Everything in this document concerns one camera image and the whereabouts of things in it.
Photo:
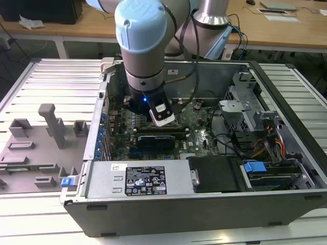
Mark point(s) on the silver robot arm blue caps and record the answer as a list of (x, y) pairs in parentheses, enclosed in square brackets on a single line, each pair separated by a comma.
[(143, 63)]

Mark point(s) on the dark grey PC case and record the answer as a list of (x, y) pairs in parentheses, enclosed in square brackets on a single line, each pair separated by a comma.
[(178, 217)]

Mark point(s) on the silver disk bay bracket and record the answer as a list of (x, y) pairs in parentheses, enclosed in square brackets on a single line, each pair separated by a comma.
[(279, 127)]

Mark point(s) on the black computer mouse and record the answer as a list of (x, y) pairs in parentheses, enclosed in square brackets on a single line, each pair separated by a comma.
[(251, 1)]

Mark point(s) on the blue case latch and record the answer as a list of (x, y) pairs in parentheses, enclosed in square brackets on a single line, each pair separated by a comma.
[(67, 182)]

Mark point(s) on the white paper sheet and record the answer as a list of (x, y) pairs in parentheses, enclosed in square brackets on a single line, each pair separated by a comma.
[(282, 19)]

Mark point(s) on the black box on desk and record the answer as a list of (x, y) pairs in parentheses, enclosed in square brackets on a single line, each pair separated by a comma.
[(46, 10)]

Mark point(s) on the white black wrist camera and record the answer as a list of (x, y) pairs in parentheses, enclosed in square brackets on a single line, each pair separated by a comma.
[(163, 120)]

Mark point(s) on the grey closed laptop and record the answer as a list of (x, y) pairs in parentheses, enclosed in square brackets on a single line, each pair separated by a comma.
[(278, 5)]

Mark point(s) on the wooden desk white legs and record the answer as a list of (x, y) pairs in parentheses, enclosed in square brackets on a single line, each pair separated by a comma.
[(76, 30)]

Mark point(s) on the crumpled white paper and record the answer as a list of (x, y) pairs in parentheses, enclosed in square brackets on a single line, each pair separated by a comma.
[(32, 23)]

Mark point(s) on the black graphics card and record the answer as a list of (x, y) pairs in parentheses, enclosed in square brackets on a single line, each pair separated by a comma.
[(155, 144)]

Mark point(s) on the grey parts rack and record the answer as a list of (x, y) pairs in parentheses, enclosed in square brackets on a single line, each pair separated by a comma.
[(38, 158)]

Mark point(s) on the hard disk in blue carrier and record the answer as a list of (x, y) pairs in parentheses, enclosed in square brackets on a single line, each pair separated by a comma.
[(255, 168)]

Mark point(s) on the perforated silver drive cage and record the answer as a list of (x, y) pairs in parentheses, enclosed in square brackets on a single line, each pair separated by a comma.
[(237, 112)]

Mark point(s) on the blue card retention clip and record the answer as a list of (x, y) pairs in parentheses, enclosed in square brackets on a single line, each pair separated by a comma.
[(101, 130), (96, 153), (99, 137), (103, 116), (97, 146)]

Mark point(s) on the round coin cell battery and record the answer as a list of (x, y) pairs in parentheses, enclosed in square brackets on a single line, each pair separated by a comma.
[(198, 106)]

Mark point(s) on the green RAM stick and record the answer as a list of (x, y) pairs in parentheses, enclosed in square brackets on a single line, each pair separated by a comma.
[(20, 168)]

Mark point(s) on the black plastic bay cover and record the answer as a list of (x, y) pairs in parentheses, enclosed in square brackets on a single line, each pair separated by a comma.
[(214, 173)]

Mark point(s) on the silver power supply with label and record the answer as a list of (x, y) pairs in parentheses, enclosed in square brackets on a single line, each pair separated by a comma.
[(102, 178)]

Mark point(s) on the green motherboard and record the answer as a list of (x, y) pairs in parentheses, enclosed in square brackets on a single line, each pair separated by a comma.
[(194, 137)]

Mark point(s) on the blue expansion slot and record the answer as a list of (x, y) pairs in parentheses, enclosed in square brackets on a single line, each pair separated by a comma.
[(134, 153)]

